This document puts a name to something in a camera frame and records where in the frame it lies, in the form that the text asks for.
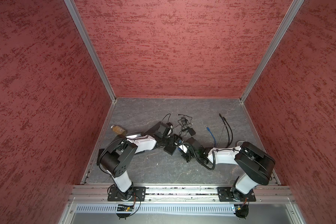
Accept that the aluminium right corner post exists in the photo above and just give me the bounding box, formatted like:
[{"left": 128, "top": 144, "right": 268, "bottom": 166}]
[{"left": 240, "top": 0, "right": 304, "bottom": 104}]

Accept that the aluminium corner post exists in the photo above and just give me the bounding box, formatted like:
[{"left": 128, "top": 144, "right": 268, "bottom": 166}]
[
  {"left": 64, "top": 0, "right": 117, "bottom": 103},
  {"left": 240, "top": 0, "right": 304, "bottom": 104}
]

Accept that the blue ethernet cable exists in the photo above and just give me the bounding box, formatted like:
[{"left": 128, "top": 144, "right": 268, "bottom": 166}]
[{"left": 206, "top": 126, "right": 217, "bottom": 147}]

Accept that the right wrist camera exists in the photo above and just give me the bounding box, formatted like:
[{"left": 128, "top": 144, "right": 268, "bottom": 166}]
[{"left": 178, "top": 145, "right": 188, "bottom": 154}]

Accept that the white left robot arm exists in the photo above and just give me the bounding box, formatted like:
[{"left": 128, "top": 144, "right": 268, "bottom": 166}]
[{"left": 97, "top": 122, "right": 183, "bottom": 201}]

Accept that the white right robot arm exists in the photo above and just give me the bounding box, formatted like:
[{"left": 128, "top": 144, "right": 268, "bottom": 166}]
[{"left": 176, "top": 138, "right": 275, "bottom": 203}]

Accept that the black ethernet cable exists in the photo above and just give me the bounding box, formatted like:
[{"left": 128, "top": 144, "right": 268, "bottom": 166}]
[
  {"left": 223, "top": 117, "right": 234, "bottom": 147},
  {"left": 219, "top": 113, "right": 231, "bottom": 147}
]

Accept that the black calculator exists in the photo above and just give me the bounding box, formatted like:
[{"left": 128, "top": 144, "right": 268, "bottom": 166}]
[{"left": 126, "top": 133, "right": 142, "bottom": 139}]

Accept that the glass jar with brown contents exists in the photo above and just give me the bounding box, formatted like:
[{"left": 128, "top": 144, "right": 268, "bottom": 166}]
[{"left": 111, "top": 125, "right": 127, "bottom": 137}]

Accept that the black power adapter with cable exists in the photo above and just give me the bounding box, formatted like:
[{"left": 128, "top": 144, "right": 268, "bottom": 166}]
[{"left": 178, "top": 114, "right": 196, "bottom": 137}]

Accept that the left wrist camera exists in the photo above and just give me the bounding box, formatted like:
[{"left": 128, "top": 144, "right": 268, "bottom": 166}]
[{"left": 162, "top": 122, "right": 173, "bottom": 136}]

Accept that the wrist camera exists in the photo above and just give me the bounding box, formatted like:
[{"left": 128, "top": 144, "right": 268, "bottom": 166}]
[
  {"left": 162, "top": 122, "right": 173, "bottom": 136},
  {"left": 178, "top": 145, "right": 188, "bottom": 154}
]

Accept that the black network switch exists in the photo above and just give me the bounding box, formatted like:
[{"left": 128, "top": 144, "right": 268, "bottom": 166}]
[
  {"left": 163, "top": 139, "right": 182, "bottom": 155},
  {"left": 144, "top": 121, "right": 161, "bottom": 136}
]

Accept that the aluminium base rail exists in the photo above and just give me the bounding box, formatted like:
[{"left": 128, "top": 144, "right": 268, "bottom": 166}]
[{"left": 68, "top": 184, "right": 297, "bottom": 204}]

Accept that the aluminium left corner post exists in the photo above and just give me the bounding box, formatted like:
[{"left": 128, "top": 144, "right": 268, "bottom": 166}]
[{"left": 64, "top": 0, "right": 117, "bottom": 103}]

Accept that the grey ethernet cable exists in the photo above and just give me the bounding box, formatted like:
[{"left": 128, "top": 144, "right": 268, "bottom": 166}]
[{"left": 217, "top": 124, "right": 226, "bottom": 147}]

